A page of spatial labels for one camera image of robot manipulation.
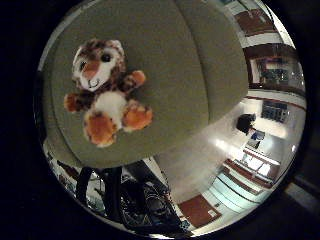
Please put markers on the brown spotted plush tiger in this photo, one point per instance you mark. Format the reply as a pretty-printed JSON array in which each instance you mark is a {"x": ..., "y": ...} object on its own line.
[{"x": 110, "y": 103}]

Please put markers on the black backpack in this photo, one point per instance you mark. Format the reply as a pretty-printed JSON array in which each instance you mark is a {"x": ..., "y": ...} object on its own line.
[{"x": 245, "y": 123}]

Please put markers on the black equipment cart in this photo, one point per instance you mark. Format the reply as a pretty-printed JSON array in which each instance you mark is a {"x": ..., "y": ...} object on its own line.
[{"x": 113, "y": 193}]

